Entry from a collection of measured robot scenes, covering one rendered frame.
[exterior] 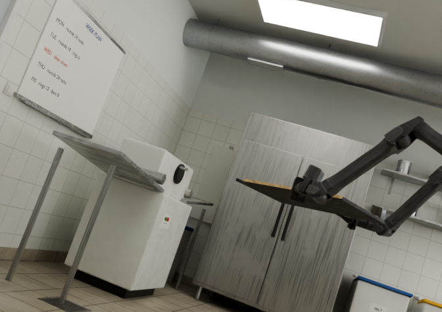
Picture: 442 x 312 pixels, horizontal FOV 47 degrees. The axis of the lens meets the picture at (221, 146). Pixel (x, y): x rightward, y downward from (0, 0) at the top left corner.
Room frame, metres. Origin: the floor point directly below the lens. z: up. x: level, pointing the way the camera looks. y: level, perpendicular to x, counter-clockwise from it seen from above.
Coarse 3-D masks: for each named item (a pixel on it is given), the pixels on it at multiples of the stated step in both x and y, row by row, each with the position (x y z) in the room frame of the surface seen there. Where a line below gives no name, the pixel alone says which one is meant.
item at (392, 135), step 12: (396, 132) 1.83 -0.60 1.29; (384, 144) 1.87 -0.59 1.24; (360, 156) 1.92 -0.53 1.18; (372, 156) 1.89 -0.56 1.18; (384, 156) 1.88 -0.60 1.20; (348, 168) 1.93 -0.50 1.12; (360, 168) 1.90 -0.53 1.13; (324, 180) 1.96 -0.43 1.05; (336, 180) 1.94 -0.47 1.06; (348, 180) 1.93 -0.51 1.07; (324, 192) 1.94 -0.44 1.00; (336, 192) 1.97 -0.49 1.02
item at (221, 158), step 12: (216, 156) 6.25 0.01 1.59; (228, 156) 6.21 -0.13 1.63; (216, 168) 6.24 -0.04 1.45; (228, 168) 6.20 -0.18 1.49; (204, 180) 6.26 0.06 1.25; (216, 180) 6.22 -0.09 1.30; (204, 192) 6.25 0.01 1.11; (216, 192) 6.21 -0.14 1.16; (216, 204) 6.19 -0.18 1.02; (192, 216) 6.26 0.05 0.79; (204, 216) 6.22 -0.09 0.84
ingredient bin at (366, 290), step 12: (360, 276) 5.08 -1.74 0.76; (360, 288) 5.10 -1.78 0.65; (372, 288) 5.08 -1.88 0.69; (384, 288) 5.06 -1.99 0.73; (396, 288) 5.00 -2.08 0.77; (348, 300) 5.48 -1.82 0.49; (360, 300) 5.10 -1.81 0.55; (372, 300) 5.07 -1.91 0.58; (384, 300) 5.05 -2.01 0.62; (396, 300) 5.02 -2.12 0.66; (408, 300) 5.00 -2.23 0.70
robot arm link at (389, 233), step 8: (432, 176) 2.19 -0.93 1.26; (440, 176) 2.16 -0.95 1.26; (424, 184) 2.25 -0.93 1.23; (432, 184) 2.21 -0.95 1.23; (440, 184) 2.21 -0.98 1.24; (416, 192) 2.27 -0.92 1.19; (424, 192) 2.24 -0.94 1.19; (432, 192) 2.23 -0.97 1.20; (408, 200) 2.30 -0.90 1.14; (416, 200) 2.27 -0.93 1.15; (424, 200) 2.26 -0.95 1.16; (400, 208) 2.33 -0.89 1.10; (408, 208) 2.30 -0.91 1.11; (416, 208) 2.29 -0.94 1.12; (392, 216) 2.36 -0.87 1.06; (400, 216) 2.33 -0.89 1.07; (408, 216) 2.32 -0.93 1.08; (384, 224) 2.38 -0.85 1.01; (392, 224) 2.35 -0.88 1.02; (400, 224) 2.36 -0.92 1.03; (376, 232) 2.41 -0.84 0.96; (384, 232) 2.37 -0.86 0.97; (392, 232) 2.40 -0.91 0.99
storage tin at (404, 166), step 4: (400, 160) 5.53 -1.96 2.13; (404, 160) 5.50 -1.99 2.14; (400, 164) 5.52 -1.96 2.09; (404, 164) 5.50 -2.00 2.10; (408, 164) 5.49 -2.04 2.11; (400, 168) 5.51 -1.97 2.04; (404, 168) 5.49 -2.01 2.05; (408, 168) 5.50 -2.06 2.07; (404, 172) 5.49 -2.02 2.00; (408, 172) 5.51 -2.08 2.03
